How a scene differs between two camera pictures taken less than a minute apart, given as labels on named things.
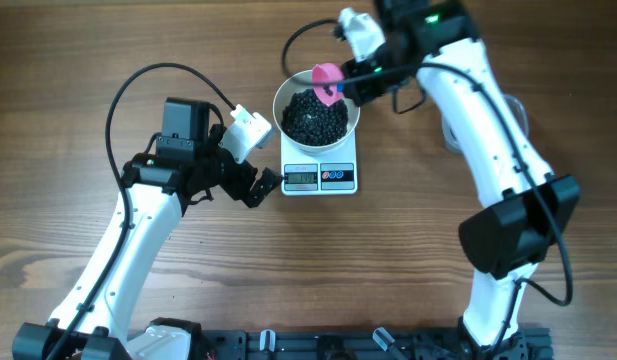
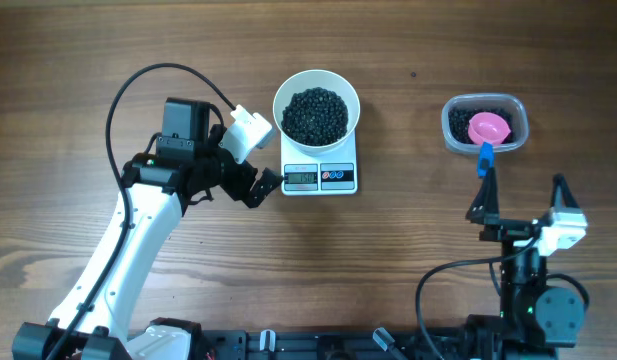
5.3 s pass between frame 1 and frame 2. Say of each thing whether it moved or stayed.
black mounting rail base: stayed
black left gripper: stayed
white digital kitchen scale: stayed
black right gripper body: moved
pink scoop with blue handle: moved
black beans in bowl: stayed
